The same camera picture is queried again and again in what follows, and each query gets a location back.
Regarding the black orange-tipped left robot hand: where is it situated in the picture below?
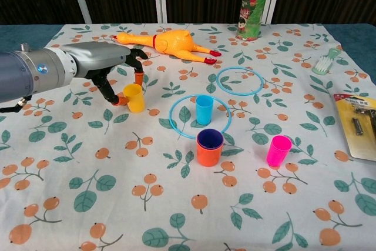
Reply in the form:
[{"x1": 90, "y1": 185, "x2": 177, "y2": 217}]
[{"x1": 60, "y1": 42, "x2": 149, "y2": 108}]

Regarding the yellow plastic cup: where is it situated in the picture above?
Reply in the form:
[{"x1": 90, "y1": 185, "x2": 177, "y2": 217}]
[{"x1": 122, "y1": 83, "x2": 145, "y2": 114}]

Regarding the light blue plastic cup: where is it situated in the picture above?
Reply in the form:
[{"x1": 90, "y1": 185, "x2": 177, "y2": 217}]
[{"x1": 196, "y1": 95, "x2": 214, "y2": 125}]

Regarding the dark blue plastic cup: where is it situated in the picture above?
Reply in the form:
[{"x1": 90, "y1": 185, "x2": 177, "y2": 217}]
[{"x1": 197, "y1": 129, "x2": 224, "y2": 149}]

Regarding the orange plastic cup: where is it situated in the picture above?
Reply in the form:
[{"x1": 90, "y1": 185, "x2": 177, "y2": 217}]
[{"x1": 196, "y1": 133, "x2": 224, "y2": 168}]

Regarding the pink plastic cup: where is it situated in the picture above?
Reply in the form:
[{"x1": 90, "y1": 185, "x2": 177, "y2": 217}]
[{"x1": 266, "y1": 135, "x2": 293, "y2": 168}]

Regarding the yellow rubber chicken toy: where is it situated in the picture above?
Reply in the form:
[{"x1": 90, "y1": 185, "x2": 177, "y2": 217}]
[{"x1": 113, "y1": 29, "x2": 221, "y2": 65}]

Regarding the teal table cover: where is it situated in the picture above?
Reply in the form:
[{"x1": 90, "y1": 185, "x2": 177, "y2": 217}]
[{"x1": 0, "y1": 23, "x2": 376, "y2": 93}]

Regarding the floral leaf print tablecloth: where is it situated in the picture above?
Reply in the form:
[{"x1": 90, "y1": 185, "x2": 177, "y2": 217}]
[{"x1": 0, "y1": 23, "x2": 376, "y2": 251}]

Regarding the green chips can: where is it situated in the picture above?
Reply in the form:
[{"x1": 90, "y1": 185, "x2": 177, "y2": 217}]
[{"x1": 236, "y1": 0, "x2": 273, "y2": 42}]

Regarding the light green comb brush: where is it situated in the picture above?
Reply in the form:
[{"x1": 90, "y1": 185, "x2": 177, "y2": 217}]
[{"x1": 311, "y1": 47, "x2": 343, "y2": 75}]

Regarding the razor in yellow blister pack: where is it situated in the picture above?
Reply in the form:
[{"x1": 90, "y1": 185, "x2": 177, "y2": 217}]
[{"x1": 333, "y1": 92, "x2": 376, "y2": 162}]

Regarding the large light blue ring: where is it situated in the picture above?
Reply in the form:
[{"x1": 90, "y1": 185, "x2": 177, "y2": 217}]
[{"x1": 169, "y1": 94, "x2": 233, "y2": 140}]

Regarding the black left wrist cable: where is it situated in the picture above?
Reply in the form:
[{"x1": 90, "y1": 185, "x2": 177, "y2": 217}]
[{"x1": 0, "y1": 94, "x2": 33, "y2": 113}]

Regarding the small light blue ring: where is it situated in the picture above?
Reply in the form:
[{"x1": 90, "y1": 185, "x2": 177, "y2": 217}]
[{"x1": 216, "y1": 66, "x2": 266, "y2": 96}]

